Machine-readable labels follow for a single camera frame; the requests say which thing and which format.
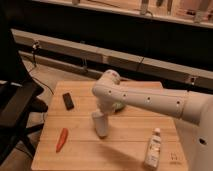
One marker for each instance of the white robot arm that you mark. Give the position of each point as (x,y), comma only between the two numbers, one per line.
(190,106)

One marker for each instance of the green bowl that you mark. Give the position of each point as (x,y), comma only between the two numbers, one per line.
(118,106)

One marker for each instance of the black rectangular block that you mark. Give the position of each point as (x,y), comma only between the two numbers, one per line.
(68,101)

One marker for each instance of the orange carrot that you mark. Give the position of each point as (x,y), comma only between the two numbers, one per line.
(62,139)

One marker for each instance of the white plastic bottle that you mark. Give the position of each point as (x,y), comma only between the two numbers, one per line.
(153,150)

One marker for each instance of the black office chair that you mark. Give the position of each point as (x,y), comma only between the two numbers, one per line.
(18,95)

